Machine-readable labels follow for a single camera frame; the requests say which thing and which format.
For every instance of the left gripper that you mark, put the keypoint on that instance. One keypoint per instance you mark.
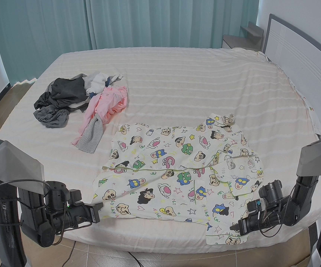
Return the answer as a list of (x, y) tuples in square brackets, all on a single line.
[(79, 215)]

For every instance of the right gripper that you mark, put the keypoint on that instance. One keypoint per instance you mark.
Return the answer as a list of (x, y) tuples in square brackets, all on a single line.
[(258, 222)]

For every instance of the white printed pyjama top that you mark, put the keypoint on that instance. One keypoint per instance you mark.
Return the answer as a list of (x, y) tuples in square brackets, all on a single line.
[(177, 177)]

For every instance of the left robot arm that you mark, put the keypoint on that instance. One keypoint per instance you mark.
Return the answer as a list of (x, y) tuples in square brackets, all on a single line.
[(4, 204)]

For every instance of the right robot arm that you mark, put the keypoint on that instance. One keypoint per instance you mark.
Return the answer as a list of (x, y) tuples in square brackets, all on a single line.
[(305, 193)]

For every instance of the pile of clothes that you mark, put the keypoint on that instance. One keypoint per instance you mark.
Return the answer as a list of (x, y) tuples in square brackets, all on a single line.
[(65, 90)]

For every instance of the light grey knit garment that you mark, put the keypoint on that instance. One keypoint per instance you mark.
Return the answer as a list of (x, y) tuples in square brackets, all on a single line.
[(91, 138)]

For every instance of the pink garment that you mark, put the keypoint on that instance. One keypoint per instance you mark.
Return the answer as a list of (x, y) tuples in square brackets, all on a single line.
[(113, 99)]

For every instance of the bed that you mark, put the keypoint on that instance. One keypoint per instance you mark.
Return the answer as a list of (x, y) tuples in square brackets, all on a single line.
[(191, 79)]

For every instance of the grey bedside table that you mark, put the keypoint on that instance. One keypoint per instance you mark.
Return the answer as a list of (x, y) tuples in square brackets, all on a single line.
[(241, 42)]

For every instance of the blue-green curtain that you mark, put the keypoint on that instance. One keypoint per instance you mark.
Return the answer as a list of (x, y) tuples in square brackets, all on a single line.
[(149, 15)]

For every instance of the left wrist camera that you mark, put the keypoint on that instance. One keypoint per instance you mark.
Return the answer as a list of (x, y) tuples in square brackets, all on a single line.
[(74, 197)]

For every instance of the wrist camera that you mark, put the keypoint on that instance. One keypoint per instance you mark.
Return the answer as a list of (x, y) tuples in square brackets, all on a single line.
[(253, 206), (74, 197)]

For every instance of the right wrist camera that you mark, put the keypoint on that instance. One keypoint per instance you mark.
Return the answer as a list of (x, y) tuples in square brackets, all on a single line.
[(253, 206)]

